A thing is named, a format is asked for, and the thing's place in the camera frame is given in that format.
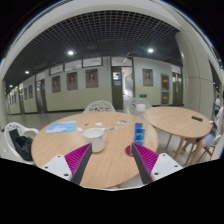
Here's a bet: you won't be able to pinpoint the dark-framed open door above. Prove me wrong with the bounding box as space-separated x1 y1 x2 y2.
110 65 135 109

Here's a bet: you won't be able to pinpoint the black bag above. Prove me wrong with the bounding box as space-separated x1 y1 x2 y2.
8 129 34 162

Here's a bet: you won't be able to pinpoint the flat round red coaster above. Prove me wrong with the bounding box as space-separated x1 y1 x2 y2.
124 144 134 158

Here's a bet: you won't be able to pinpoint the round wooden side table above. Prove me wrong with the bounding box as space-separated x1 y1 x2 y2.
144 106 213 161

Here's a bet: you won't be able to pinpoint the clear blue-labelled water bottle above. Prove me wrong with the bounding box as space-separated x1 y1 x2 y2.
133 103 149 147

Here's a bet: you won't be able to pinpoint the framed wall portraits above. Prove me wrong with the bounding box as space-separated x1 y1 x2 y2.
6 68 171 104

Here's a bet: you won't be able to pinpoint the white lattice chair with bag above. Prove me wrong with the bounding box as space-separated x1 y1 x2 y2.
3 121 40 164

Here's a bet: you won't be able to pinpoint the white marbled mug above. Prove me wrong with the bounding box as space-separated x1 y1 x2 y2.
82 127 107 154

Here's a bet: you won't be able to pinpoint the person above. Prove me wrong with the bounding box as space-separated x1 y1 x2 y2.
214 94 223 116
186 99 224 166

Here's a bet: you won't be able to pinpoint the round ceiling lights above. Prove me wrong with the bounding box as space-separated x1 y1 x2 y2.
24 47 155 75

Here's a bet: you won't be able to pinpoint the white wooden-legged chair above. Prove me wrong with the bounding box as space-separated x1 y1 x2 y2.
203 134 223 162

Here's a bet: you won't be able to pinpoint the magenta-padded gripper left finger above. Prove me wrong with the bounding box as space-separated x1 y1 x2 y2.
41 143 93 186

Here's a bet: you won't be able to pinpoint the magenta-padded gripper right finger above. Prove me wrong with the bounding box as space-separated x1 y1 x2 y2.
130 142 184 185

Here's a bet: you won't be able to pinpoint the light blue booklet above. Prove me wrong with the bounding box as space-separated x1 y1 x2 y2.
45 120 78 134

